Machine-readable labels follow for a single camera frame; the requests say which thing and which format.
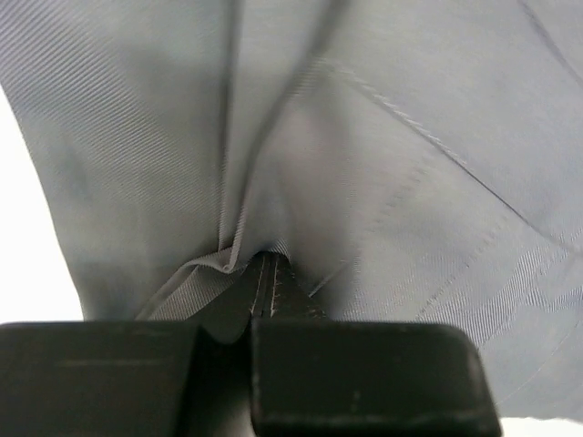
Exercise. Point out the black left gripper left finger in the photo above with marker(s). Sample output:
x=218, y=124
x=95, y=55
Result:
x=133, y=378

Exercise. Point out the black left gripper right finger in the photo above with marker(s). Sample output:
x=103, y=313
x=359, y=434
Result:
x=312, y=376

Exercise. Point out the grey pleated skirt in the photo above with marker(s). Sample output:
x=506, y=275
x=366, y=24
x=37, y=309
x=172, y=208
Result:
x=414, y=160

